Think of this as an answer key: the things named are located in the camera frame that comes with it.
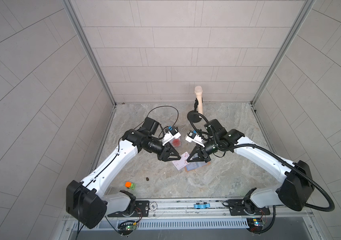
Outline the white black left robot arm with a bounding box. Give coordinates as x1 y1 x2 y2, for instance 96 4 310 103
66 118 180 229

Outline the circuit board with wires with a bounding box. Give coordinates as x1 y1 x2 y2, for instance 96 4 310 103
117 220 138 236
246 218 267 234

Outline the aluminium front rail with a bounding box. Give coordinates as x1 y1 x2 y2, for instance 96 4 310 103
64 196 312 223

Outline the beige microphone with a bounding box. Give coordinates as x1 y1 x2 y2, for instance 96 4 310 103
194 86 203 114

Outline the black corrugated cable conduit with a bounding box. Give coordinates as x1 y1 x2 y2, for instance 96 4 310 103
189 110 335 213

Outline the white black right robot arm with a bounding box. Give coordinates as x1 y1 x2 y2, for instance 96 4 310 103
185 119 314 215

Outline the aluminium corner frame post left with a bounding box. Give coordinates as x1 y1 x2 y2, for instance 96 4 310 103
62 0 117 108

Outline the aluminium corner frame post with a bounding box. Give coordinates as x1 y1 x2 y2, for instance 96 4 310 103
62 0 117 108
251 0 316 106

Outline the black round microphone stand base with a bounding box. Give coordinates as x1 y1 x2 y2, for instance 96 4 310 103
187 99 202 123

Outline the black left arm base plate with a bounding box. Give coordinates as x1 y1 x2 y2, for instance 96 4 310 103
107 200 149 218

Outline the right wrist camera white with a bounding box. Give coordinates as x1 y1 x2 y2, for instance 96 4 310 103
185 131 205 147

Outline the white ventilation grille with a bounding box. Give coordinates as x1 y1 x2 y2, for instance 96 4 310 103
72 218 249 231

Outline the clear plastic package box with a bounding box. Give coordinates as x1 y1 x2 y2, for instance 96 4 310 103
170 133 181 148

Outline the aluminium corner frame post right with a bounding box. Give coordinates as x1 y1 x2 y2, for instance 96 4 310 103
251 0 316 106

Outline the left circuit board with wires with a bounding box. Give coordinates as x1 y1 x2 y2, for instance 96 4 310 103
117 220 138 236

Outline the right circuit board with wires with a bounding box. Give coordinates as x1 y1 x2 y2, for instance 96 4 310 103
246 218 267 234

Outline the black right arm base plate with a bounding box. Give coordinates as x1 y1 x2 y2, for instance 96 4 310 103
222 199 271 216

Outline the orange green toy car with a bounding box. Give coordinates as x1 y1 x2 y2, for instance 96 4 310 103
125 182 136 190

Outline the blue clip on rail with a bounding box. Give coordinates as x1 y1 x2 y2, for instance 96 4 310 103
193 202 210 209

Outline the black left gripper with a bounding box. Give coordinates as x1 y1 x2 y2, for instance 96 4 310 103
145 136 181 161

